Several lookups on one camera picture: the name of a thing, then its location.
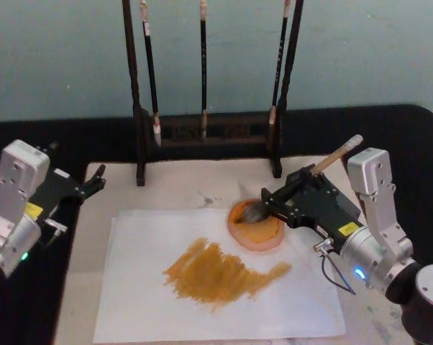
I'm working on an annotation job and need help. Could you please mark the gripper cable, silver plug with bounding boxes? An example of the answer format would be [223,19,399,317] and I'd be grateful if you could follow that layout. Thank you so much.
[40,218,68,249]
[312,239,357,296]

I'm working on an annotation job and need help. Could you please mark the black table cloth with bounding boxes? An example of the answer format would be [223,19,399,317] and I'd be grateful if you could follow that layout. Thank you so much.
[0,103,433,345]

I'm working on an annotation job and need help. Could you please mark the black hanging brush, brown tip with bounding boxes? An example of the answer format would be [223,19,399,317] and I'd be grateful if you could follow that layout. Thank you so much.
[268,0,293,126]

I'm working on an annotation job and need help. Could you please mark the black hanging brush, white tip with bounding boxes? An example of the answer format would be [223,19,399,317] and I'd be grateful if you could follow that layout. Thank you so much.
[140,0,163,148]

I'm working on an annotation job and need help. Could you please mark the white paper sheet, orange strokes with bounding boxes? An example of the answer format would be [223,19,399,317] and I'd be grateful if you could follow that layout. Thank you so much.
[93,208,347,344]

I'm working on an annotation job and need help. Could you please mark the black hanging brush, tan tip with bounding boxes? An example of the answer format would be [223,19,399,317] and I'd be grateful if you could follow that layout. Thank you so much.
[199,0,209,142]

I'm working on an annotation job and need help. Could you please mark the round dish of orange paint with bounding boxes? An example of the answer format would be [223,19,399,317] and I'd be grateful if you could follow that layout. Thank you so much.
[227,198,286,252]

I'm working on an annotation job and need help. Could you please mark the dark wooden brush rack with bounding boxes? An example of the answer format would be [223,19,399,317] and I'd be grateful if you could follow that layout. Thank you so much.
[121,0,306,188]

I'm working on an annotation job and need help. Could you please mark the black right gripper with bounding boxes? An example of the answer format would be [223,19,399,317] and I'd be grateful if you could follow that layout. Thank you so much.
[260,167,365,241]

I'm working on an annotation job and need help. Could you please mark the bamboo-handled brush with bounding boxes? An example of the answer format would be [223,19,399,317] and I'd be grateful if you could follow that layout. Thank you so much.
[234,134,364,224]

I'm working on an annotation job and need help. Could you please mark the right gripper cable, silver plug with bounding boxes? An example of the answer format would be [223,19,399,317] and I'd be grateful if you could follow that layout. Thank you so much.
[312,239,357,296]

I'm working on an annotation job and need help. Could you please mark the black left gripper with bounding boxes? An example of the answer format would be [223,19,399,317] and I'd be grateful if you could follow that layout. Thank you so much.
[24,143,106,233]

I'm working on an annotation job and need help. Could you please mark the left gripper cable, silver plug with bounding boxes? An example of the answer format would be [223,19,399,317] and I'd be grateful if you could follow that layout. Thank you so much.
[40,218,68,249]

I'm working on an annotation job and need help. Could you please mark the pale grey felt mat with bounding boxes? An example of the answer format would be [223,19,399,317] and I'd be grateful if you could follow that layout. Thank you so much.
[54,156,415,345]

